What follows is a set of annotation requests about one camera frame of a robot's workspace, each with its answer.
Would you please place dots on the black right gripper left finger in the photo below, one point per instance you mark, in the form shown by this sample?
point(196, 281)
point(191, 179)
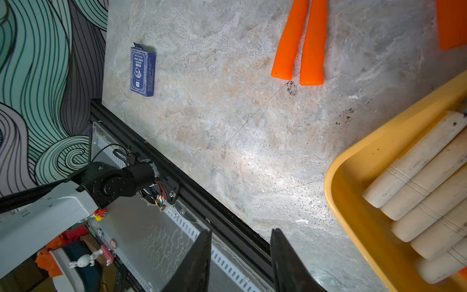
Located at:
point(193, 273)

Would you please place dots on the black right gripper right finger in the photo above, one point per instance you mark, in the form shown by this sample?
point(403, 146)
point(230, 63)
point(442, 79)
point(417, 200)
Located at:
point(290, 274)

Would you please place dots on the large wooden handle sickle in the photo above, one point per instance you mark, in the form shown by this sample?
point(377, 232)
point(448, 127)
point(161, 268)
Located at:
point(403, 169)

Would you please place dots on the labelled wooden handle sickle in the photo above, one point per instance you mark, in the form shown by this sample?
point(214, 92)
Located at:
point(446, 197)

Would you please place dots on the orange handle sickle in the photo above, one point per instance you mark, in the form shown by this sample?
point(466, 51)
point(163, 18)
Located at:
point(463, 273)
point(289, 42)
point(313, 54)
point(452, 23)

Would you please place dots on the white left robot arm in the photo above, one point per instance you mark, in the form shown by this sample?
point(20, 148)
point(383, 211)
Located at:
point(76, 198)

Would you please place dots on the yellow plastic storage tray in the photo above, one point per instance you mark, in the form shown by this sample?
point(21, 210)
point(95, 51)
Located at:
point(351, 172)

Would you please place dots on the blue playing card box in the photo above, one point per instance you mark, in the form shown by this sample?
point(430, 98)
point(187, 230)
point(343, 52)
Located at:
point(143, 65)

